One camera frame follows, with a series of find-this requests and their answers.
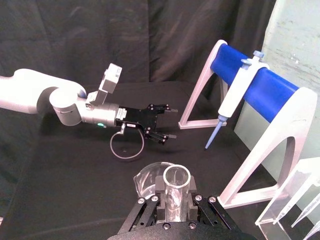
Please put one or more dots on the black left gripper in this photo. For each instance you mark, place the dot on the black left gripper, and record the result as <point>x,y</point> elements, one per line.
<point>140,118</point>

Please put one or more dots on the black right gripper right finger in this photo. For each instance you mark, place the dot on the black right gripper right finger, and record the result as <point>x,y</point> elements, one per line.
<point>200,205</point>

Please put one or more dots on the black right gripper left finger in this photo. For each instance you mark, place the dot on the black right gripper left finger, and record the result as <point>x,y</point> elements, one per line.
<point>158,197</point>

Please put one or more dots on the clear glass flask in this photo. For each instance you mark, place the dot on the clear glass flask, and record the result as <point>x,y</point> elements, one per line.
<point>175,197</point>

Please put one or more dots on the black table cloth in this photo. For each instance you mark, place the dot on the black table cloth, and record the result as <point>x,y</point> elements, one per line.
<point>75,180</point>

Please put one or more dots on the white pipette with blue tip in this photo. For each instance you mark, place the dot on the white pipette with blue tip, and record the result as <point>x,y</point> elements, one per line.
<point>237,90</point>

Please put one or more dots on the clear acrylic rack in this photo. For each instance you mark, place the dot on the clear acrylic rack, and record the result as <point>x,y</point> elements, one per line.
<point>297,180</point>

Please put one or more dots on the clear pipette tip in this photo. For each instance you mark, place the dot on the clear pipette tip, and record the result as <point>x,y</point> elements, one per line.
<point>306,212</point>
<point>313,230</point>

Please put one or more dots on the white stand with blue bar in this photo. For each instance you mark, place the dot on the white stand with blue bar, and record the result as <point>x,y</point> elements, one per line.
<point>272,97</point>

